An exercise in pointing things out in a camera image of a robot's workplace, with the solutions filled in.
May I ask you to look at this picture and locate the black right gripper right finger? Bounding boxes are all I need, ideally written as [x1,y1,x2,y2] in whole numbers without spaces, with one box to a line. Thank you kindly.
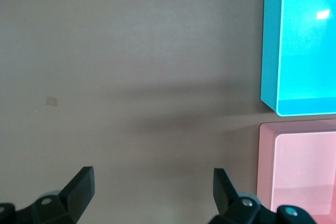
[208,167,316,224]

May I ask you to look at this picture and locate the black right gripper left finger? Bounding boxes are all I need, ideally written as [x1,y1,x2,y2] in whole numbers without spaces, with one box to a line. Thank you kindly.
[0,166,95,224]

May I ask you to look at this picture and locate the pink plastic bin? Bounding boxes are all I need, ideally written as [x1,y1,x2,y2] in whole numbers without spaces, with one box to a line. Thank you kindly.
[256,119,336,224]

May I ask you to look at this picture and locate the blue plastic bin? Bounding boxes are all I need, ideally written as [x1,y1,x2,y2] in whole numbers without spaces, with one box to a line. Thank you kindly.
[260,0,336,117]

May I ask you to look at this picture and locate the small square tape patch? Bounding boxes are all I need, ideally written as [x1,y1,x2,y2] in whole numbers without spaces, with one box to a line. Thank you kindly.
[46,96,59,108]

